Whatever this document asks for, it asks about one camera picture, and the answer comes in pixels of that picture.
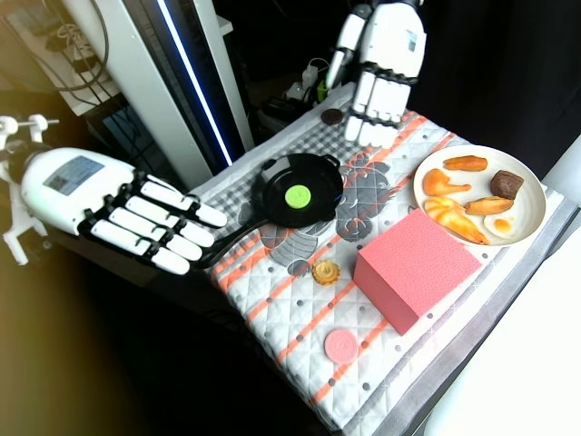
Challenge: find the black frying pan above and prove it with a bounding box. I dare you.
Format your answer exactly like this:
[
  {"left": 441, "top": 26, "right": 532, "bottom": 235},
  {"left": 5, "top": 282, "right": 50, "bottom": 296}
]
[{"left": 198, "top": 153, "right": 345, "bottom": 270}]

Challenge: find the pink foam block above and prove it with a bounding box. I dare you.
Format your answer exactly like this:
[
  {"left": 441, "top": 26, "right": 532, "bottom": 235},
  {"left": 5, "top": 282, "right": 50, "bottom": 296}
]
[{"left": 352, "top": 207, "right": 483, "bottom": 337}]

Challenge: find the white power strip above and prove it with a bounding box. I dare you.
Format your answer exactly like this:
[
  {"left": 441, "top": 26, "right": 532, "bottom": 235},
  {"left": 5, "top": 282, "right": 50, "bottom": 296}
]
[{"left": 285, "top": 79, "right": 320, "bottom": 102}]

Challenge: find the golden toy pastry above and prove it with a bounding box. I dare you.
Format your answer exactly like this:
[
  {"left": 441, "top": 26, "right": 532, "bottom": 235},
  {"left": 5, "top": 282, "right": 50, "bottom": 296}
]
[
  {"left": 465, "top": 196, "right": 515, "bottom": 216},
  {"left": 443, "top": 155, "right": 489, "bottom": 172}
]

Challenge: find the orange toy chicken drumstick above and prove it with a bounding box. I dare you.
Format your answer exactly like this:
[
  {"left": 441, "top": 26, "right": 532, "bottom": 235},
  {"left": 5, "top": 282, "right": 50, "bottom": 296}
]
[{"left": 422, "top": 168, "right": 473, "bottom": 197}]

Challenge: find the green round disc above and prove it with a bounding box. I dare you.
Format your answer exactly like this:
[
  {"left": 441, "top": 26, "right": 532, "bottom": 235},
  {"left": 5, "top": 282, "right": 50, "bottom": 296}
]
[{"left": 284, "top": 184, "right": 313, "bottom": 210}]

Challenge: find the brown toy meat chunk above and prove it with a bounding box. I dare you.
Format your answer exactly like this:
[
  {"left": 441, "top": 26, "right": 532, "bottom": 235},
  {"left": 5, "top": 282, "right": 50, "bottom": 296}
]
[{"left": 490, "top": 170, "right": 525, "bottom": 201}]

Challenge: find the orange toy shrimp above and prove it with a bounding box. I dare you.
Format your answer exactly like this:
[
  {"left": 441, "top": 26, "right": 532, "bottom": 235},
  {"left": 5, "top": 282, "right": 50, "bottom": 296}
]
[{"left": 424, "top": 195, "right": 491, "bottom": 246}]

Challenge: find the toy fried egg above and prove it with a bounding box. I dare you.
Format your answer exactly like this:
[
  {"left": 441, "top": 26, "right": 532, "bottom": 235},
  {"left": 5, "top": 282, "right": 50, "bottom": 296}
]
[{"left": 483, "top": 213, "right": 517, "bottom": 237}]

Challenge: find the cream round plate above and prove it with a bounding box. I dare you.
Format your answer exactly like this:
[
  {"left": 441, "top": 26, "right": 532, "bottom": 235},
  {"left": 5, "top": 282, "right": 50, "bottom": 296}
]
[{"left": 412, "top": 144, "right": 547, "bottom": 248}]

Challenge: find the yellow flower biscuit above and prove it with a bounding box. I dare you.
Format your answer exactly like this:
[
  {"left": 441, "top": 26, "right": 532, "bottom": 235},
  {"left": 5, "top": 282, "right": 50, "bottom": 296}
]
[{"left": 311, "top": 259, "right": 341, "bottom": 286}]

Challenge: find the white cabinet with blue strip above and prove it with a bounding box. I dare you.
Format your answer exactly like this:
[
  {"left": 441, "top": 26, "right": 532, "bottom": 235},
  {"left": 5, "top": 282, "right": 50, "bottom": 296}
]
[{"left": 61, "top": 0, "right": 255, "bottom": 190}]

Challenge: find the quilt with bear print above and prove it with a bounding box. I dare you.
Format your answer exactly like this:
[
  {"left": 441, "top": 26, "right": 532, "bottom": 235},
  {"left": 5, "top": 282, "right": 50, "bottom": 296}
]
[{"left": 187, "top": 81, "right": 571, "bottom": 436}]

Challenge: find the pink round disc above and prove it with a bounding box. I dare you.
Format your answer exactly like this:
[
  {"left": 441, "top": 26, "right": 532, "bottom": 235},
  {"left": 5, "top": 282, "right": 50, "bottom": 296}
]
[{"left": 323, "top": 329, "right": 359, "bottom": 364}]

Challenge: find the white shelf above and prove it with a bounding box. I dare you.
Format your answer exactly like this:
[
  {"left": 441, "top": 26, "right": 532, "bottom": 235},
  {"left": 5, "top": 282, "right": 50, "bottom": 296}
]
[{"left": 0, "top": 0, "right": 122, "bottom": 117}]

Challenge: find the black cable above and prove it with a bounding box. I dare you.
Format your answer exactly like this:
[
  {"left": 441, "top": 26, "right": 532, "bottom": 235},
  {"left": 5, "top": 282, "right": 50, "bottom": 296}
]
[{"left": 58, "top": 0, "right": 113, "bottom": 94}]

